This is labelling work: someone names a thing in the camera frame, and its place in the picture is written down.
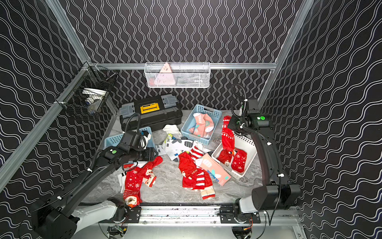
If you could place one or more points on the plain white sock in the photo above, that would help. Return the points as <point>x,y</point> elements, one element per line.
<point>172,131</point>

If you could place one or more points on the pink sock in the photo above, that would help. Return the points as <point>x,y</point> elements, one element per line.
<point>216,171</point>
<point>203,127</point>

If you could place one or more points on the white perforated basket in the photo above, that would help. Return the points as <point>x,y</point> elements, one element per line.
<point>241,142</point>

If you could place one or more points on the black wire wall basket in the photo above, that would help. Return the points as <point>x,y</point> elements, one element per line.
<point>88,98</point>

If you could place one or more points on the red santa sock front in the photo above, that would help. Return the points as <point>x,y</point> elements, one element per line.
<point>136,178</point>

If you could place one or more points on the white grey patterned sock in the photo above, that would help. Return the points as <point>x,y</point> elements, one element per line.
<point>174,147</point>

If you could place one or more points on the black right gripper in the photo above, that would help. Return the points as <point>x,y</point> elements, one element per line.
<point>234,118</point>

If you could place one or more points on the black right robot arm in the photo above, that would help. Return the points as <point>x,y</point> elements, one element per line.
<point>277,191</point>

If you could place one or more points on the red striped cuff sock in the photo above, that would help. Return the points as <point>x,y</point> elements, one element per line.
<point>227,135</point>

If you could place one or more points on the light blue left basket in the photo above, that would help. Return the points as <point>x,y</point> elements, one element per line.
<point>116,139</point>

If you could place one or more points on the clear wall-mounted bin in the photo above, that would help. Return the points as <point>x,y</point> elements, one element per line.
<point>186,74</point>

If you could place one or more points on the white black-striped sock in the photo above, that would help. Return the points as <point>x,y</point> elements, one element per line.
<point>121,179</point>

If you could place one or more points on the pink sock on table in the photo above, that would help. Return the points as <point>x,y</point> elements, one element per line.
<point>216,171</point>

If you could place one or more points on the light blue right basket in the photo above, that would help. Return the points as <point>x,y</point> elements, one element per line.
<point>213,113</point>

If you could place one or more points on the red christmas sock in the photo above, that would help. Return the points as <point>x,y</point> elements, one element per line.
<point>239,160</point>

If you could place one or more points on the red white striped sock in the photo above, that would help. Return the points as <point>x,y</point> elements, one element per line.
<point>196,153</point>

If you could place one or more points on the light blue basket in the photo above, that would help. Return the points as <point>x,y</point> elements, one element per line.
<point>116,139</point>
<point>213,113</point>

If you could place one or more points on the black plastic toolbox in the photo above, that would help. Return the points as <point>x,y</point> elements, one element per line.
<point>156,112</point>

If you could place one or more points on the pink triangle card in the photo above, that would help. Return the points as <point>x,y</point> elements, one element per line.
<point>165,76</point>

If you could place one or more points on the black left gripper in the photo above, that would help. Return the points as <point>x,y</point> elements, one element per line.
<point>150,154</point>

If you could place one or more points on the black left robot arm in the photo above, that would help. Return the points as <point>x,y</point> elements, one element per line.
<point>54,218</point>

